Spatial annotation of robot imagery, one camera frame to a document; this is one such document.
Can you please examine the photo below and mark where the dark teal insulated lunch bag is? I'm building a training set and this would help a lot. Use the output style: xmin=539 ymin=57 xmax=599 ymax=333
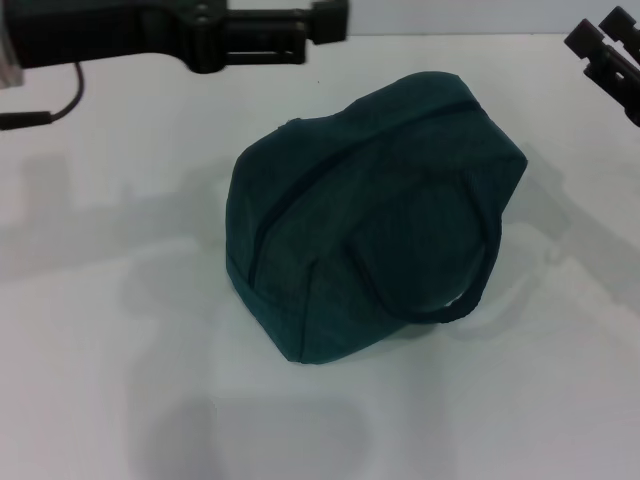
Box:
xmin=223 ymin=71 xmax=530 ymax=365

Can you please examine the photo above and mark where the grey left gripper cable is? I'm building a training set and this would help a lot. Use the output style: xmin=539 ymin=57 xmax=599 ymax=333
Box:
xmin=0 ymin=62 xmax=85 ymax=133

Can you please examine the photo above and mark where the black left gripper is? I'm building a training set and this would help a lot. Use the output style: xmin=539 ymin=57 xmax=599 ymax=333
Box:
xmin=3 ymin=0 xmax=232 ymax=76

